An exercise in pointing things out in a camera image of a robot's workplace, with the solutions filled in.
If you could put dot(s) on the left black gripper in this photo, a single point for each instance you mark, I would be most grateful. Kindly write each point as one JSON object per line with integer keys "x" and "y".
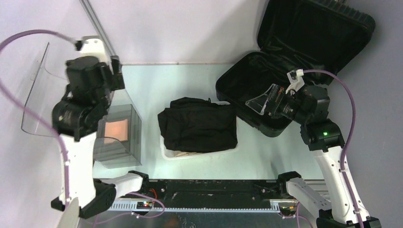
{"x": 117, "y": 82}

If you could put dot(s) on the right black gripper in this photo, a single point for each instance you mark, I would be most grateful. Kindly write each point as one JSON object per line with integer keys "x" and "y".
{"x": 269, "y": 101}

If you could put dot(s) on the clear acrylic bin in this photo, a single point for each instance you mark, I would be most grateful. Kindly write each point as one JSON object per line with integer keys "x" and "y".
{"x": 71, "y": 104}

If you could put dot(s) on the black ribbed hard-shell suitcase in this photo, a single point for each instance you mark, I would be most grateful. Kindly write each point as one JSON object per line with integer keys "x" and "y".
{"x": 294, "y": 34}

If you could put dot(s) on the white perforated plastic basket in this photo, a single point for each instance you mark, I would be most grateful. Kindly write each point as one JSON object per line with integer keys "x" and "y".
{"x": 201, "y": 154}

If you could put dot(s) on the beige cloth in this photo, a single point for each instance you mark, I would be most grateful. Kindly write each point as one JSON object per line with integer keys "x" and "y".
{"x": 182, "y": 154}

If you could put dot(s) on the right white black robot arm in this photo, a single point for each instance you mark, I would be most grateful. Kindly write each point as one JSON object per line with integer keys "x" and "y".
{"x": 308, "y": 106}

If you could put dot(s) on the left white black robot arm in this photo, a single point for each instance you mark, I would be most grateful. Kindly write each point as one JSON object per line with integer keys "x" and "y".
{"x": 93, "y": 195}

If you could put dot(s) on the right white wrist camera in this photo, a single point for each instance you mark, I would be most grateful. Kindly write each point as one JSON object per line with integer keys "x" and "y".
{"x": 296, "y": 81}

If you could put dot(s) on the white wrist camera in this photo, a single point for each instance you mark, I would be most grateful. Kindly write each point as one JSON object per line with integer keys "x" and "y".
{"x": 296, "y": 81}
{"x": 92, "y": 46}

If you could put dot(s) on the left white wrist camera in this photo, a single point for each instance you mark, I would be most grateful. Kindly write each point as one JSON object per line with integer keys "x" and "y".
{"x": 92, "y": 46}

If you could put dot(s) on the aluminium frame rail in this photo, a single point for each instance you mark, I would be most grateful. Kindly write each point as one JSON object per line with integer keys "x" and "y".
{"x": 137, "y": 204}

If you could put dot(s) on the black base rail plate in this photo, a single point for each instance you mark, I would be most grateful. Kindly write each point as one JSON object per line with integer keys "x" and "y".
{"x": 216, "y": 194}

